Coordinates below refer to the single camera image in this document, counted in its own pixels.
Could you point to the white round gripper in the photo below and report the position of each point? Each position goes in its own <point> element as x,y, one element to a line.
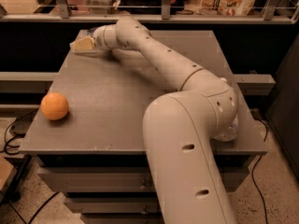
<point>100,39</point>

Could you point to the dark blue snack bar wrapper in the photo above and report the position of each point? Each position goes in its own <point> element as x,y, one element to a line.
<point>91,31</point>

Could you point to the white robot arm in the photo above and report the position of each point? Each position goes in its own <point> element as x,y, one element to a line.
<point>178,126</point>

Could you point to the orange round fruit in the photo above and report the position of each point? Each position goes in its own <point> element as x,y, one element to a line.
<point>54,106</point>

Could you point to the black bag behind glass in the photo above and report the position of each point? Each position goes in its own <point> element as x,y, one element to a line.
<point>152,7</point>

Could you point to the grey drawer cabinet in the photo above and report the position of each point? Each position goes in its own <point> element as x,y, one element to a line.
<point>96,156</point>

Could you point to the metal drawer knob upper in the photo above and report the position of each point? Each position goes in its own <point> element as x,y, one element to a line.
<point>144,186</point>

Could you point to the metal drawer knob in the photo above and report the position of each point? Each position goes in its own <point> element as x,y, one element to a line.
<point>144,186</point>
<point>144,211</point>

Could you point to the clear plastic bottle white cap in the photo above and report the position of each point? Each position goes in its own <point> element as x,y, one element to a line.
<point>229,131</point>

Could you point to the metal drawer knob lower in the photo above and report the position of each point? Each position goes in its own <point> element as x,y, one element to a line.
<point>144,211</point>

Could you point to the grey metal railing frame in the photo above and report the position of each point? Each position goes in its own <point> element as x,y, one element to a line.
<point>162,11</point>

